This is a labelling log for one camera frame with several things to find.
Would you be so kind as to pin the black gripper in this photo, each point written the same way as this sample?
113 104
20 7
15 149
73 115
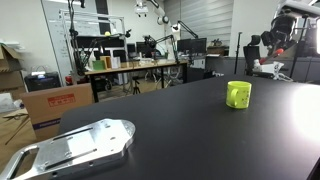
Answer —
281 30

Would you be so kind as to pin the orange marker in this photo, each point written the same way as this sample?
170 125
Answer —
276 53

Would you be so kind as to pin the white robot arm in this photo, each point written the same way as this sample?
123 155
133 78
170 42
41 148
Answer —
298 7

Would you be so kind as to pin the white robot base equipment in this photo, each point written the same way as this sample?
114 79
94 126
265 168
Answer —
270 70

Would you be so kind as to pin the yellow mug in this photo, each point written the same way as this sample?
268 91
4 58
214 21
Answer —
240 95

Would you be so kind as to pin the black light stand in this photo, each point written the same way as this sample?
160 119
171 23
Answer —
299 46

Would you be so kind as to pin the black office chair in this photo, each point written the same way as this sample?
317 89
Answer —
251 53

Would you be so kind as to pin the black stand pole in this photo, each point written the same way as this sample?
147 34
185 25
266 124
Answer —
238 53

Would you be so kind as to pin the black computer monitor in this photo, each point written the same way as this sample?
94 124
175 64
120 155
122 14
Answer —
143 48
191 46

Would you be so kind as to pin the white ceiling projector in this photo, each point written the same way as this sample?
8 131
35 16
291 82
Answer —
141 9

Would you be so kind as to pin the wooden desk with black legs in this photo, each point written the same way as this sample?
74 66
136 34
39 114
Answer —
133 66

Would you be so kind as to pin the small black tripod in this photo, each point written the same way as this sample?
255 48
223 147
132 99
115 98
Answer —
135 85

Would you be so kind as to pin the white box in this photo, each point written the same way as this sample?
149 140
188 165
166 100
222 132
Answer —
116 62

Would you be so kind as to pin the yellow tennis ball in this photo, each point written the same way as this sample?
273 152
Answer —
107 33

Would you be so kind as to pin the wooden box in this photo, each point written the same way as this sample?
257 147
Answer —
107 61

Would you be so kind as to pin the green box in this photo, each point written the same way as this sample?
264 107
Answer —
98 65

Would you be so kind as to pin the whiteboard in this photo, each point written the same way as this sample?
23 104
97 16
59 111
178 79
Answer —
56 36

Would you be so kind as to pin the silver metal mounting plate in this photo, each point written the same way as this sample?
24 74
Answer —
76 146

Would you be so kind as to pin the cardboard box with red label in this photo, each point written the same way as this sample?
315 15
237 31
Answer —
56 110

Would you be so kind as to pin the black 3D printer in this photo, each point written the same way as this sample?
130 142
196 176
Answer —
41 81

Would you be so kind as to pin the stacked open cardboard boxes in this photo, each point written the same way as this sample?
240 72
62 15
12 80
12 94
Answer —
10 73

